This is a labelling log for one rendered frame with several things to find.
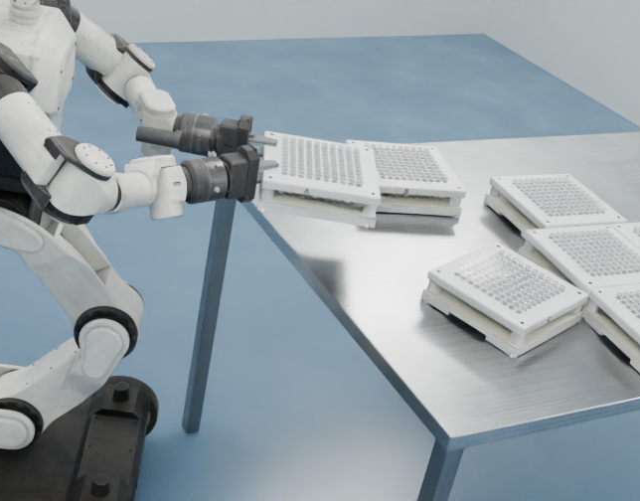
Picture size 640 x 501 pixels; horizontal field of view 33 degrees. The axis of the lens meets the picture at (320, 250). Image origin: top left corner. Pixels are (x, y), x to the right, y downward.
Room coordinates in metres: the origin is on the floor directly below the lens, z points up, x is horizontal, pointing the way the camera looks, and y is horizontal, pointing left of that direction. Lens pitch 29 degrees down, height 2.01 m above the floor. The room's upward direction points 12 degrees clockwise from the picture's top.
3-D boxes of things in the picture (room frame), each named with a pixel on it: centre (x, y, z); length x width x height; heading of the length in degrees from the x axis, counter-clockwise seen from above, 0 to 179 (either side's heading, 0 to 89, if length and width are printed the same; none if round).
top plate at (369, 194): (2.10, 0.04, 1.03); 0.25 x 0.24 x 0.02; 7
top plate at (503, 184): (2.44, -0.54, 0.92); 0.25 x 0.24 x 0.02; 30
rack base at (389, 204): (2.44, -0.16, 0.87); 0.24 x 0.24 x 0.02; 18
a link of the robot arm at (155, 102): (2.17, 0.41, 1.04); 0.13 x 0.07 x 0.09; 25
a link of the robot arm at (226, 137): (2.14, 0.26, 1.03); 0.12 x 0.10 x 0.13; 89
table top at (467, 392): (2.38, -0.62, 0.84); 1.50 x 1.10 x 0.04; 123
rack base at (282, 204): (2.10, 0.04, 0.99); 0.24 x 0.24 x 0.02; 7
